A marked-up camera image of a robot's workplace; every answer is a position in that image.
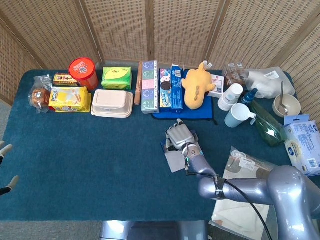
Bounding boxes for blue glasses box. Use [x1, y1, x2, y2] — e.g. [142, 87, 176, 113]
[160, 129, 201, 173]

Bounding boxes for blue yellow cookie box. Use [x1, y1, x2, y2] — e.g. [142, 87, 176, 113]
[159, 68, 173, 112]

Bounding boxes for pastel tissue multipack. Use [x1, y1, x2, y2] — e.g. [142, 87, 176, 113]
[141, 59, 160, 115]

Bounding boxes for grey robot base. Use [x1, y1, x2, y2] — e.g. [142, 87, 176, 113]
[99, 220, 210, 240]

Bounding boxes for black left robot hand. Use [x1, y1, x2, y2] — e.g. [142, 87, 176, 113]
[0, 140, 20, 197]

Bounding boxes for small white box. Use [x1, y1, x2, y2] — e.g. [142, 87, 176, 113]
[207, 73, 225, 99]

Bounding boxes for stack of paper cups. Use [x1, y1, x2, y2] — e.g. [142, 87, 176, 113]
[217, 83, 244, 112]

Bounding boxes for blue cloth mat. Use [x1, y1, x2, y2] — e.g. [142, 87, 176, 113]
[151, 69, 219, 126]

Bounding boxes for green tissue pack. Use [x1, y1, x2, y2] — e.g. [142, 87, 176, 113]
[101, 66, 133, 91]

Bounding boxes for metal spoon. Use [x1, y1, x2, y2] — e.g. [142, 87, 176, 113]
[277, 81, 290, 116]

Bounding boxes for small red yellow box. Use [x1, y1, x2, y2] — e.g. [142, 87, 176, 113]
[52, 72, 81, 88]

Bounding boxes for orange tub with red lid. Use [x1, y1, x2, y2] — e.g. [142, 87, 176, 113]
[68, 57, 100, 91]

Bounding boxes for woven folding screen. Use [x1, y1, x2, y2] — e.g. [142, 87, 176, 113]
[0, 0, 320, 123]

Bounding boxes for yellow plush toy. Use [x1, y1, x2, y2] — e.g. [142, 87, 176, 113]
[181, 62, 217, 111]

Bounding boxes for beige bowl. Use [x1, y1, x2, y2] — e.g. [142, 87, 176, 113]
[272, 94, 302, 117]

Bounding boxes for yellow biscuit package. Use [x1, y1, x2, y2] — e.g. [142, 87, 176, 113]
[48, 86, 92, 114]

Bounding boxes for bread in clear bag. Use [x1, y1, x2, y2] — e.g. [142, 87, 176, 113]
[28, 74, 53, 115]

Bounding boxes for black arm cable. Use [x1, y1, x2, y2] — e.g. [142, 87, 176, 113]
[184, 159, 273, 240]

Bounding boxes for clear plastic container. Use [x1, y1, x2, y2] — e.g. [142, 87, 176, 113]
[222, 61, 248, 88]

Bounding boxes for beige plastic lunch box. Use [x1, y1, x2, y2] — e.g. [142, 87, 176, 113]
[90, 89, 134, 119]

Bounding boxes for teal felt table cover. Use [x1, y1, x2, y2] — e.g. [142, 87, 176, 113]
[0, 69, 320, 222]

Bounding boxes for cream tote in clear bag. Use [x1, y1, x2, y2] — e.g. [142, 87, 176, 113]
[208, 146, 293, 237]

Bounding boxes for wooden rolling pin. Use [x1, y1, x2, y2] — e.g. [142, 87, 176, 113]
[133, 61, 143, 107]

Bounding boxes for blue white wipes package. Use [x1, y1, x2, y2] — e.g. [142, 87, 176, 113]
[283, 114, 320, 178]

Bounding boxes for light blue mug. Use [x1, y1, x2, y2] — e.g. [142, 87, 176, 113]
[224, 103, 257, 129]

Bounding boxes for white plastic bag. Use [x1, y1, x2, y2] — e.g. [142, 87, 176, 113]
[242, 66, 297, 100]

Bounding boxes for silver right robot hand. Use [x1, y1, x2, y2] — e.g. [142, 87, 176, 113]
[163, 118, 196, 152]

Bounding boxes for green bottle with blue cap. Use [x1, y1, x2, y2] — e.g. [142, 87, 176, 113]
[240, 87, 288, 148]

